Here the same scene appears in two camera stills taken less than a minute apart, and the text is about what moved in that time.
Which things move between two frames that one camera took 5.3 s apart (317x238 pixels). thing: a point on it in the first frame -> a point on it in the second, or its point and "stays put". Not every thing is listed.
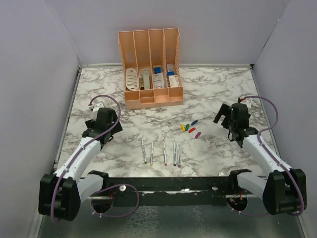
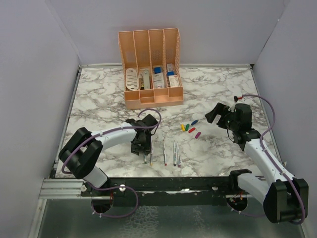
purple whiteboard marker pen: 179,165 stays put
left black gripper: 91,123 -> 145,148
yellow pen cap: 183,127 stays put
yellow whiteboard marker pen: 151,154 stays put
